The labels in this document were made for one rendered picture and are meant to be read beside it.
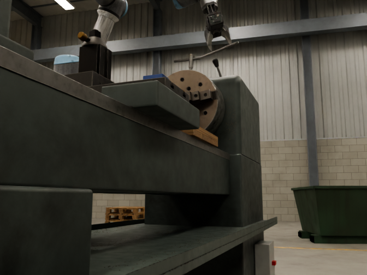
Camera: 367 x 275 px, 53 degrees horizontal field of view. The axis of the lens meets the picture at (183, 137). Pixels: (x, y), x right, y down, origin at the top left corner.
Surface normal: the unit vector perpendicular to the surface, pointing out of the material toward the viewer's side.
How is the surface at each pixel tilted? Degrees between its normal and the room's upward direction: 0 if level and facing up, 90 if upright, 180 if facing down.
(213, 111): 90
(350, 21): 90
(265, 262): 90
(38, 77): 90
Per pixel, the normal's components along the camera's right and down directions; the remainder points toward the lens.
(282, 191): -0.25, -0.16
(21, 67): 0.94, -0.06
